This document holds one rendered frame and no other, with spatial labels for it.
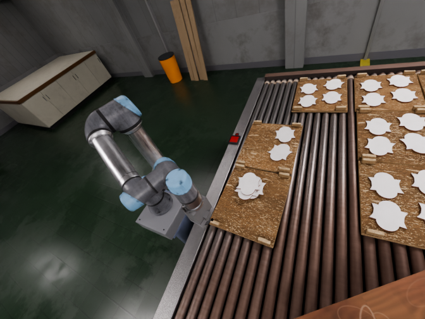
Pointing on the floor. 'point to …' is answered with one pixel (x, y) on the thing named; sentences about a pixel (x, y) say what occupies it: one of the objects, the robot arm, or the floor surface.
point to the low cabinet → (55, 90)
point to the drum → (171, 67)
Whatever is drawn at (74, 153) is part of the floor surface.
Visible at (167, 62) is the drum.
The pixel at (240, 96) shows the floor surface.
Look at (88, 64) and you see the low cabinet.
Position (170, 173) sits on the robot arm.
